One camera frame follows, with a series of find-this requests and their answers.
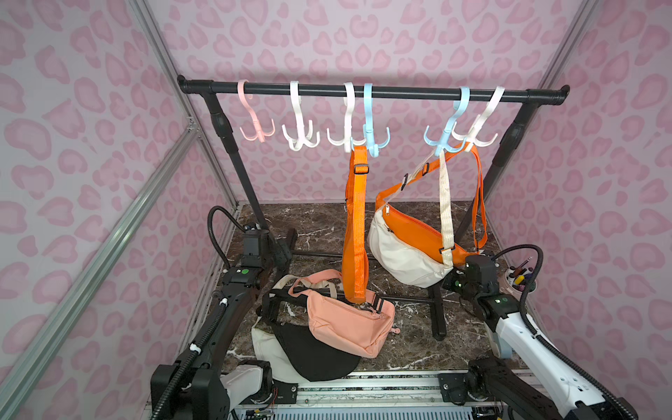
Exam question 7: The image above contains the orange sling bag front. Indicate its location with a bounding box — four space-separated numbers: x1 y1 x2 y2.
341 146 369 304

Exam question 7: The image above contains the light blue hook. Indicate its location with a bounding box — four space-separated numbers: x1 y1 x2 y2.
423 87 471 158
362 83 391 158

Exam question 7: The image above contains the pink pen cup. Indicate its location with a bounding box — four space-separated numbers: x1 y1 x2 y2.
505 257 535 292

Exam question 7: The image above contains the orange bag thin strap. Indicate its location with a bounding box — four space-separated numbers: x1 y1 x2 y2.
374 142 489 269

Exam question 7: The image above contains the white hook rightmost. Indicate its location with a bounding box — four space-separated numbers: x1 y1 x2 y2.
451 86 505 152

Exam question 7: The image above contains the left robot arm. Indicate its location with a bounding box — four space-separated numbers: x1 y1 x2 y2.
150 229 298 419

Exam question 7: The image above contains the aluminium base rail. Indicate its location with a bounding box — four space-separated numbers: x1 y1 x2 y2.
141 369 605 420

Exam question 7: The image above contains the white orange sling bag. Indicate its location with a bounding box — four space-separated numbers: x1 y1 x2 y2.
367 152 456 288

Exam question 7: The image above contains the white hook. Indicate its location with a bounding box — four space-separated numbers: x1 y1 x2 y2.
327 82 366 153
282 80 321 152
451 86 505 152

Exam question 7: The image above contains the light blue hook left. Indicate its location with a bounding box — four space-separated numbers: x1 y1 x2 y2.
362 83 391 158

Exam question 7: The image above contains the black sling bag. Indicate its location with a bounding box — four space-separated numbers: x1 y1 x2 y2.
260 289 361 382

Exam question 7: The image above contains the pink sling bag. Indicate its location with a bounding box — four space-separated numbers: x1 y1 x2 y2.
281 269 401 359

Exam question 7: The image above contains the pink multi-prong hook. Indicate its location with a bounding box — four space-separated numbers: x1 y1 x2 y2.
237 79 277 143

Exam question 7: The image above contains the cream white sling bag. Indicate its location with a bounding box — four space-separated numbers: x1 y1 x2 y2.
251 278 309 383

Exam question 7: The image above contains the light blue hook right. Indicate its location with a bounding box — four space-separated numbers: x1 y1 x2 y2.
423 87 471 158

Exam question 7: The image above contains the black clothes rack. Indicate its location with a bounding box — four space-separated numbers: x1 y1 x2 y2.
177 74 572 342

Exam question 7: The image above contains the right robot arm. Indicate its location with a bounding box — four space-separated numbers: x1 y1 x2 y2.
443 255 638 419

